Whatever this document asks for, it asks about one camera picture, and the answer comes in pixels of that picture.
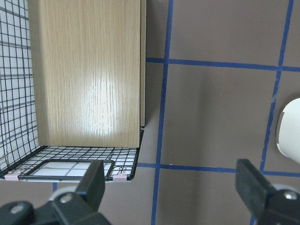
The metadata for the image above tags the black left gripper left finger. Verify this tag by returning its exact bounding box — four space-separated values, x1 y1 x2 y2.
0 160 110 225

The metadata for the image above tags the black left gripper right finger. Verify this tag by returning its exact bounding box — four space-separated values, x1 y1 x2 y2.
235 159 300 225

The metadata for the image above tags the white two-slot toaster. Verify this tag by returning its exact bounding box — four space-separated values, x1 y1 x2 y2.
276 98 300 164

